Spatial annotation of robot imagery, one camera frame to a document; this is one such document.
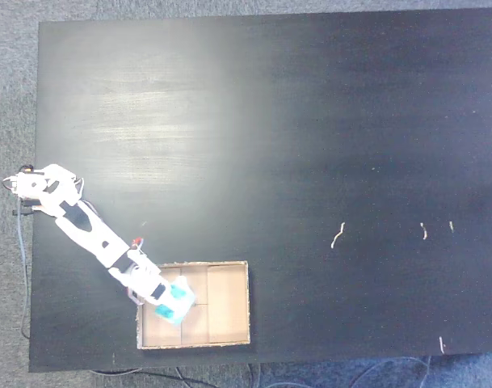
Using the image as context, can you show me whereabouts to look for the shallow cardboard box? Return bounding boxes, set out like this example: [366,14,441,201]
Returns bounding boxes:
[135,260,251,351]

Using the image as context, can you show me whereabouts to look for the long curved cardboard scrap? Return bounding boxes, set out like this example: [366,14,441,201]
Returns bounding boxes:
[330,221,347,249]

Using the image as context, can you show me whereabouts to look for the black floor cable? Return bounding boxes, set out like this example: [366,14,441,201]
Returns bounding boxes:
[175,365,214,388]

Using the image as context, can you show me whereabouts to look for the grey floor cable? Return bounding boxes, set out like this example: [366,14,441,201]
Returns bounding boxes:
[87,367,144,377]

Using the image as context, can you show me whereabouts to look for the grey arm power cable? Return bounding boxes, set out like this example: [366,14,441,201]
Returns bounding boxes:
[11,204,32,340]

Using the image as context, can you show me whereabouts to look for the pale looping floor cable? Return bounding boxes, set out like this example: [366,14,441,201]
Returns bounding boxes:
[265,354,432,388]

